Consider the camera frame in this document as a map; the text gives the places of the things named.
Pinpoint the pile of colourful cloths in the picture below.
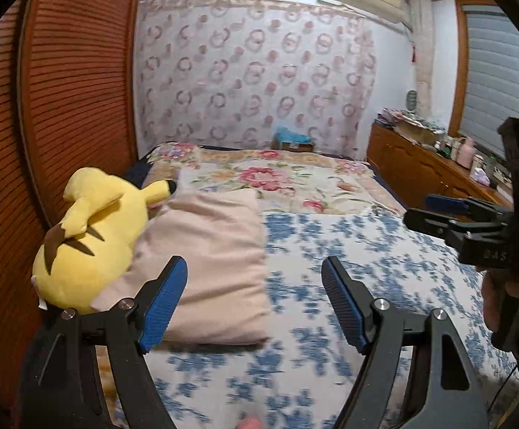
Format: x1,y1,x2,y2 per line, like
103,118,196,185
376,107,421,126

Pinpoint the grey striped window blind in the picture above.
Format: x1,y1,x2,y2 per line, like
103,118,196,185
458,6,519,157

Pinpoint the black cable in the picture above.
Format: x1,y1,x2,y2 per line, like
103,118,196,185
489,357,519,412

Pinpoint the wooden sideboard cabinet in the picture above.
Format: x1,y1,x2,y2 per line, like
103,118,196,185
367,123,515,215

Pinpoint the pink thermos bottle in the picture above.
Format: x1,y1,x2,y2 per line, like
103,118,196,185
458,136,475,168

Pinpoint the wooden window frame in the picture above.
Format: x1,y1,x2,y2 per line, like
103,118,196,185
447,0,519,157

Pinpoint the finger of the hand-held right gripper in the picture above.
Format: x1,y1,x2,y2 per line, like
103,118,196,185
425,193,513,223
403,208,471,251

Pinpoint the floral quilt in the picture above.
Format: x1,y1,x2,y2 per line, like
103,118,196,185
141,142,405,215

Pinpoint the teal packet bundle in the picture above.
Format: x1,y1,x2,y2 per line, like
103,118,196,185
272,126,314,152

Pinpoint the person's right hand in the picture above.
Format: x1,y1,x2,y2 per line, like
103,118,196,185
480,268,519,336

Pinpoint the beige tied window curtain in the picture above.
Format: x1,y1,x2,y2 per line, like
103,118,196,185
406,0,434,117

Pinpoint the sheer circle-patterned curtain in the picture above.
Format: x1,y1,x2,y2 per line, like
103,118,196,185
136,0,376,159

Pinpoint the blue floral bedsheet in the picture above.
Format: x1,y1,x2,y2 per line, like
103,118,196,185
103,212,519,429

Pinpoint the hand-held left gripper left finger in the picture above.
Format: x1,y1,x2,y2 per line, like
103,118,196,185
18,256,189,429

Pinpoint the yellow plush toy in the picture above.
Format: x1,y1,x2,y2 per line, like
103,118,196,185
32,167,177,316

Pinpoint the pink printed t-shirt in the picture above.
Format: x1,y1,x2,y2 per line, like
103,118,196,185
90,188,273,346

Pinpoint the cardboard box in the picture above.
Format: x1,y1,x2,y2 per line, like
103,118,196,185
396,120,443,144

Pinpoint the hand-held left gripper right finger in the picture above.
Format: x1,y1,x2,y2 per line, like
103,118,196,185
321,257,493,429

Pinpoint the brown louvred wooden wardrobe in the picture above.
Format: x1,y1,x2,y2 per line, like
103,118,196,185
0,0,148,429

